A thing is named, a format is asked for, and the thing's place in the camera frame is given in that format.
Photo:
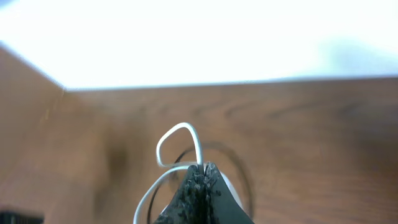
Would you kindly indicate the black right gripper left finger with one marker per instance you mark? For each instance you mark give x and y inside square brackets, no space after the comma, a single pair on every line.
[188,204]

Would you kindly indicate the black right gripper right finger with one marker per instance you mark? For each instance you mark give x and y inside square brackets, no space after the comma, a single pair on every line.
[221,207]

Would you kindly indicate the wooden side panel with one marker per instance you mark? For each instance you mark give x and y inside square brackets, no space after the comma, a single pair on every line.
[26,99]

